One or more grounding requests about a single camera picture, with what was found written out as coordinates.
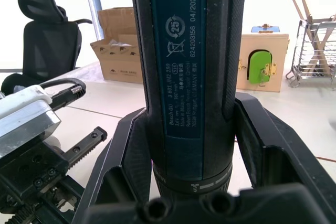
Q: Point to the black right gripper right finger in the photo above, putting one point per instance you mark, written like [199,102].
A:
[275,161]

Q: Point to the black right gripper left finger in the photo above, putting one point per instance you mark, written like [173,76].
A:
[123,155]

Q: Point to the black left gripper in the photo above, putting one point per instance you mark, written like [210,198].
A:
[26,176]

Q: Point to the black electric screwdriver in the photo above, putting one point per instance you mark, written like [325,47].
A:
[183,77]

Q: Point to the open cardboard box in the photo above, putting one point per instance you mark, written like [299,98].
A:
[118,66]

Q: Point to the wooden lock box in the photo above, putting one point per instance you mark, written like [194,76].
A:
[275,51]

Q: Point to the clear plastic bag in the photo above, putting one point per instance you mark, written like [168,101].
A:
[116,43]

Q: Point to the black mesh office chair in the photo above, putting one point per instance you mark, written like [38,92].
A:
[50,45]

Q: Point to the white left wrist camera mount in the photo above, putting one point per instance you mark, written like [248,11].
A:
[21,108]

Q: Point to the grey window frame bar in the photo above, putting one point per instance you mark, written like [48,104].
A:
[92,3]

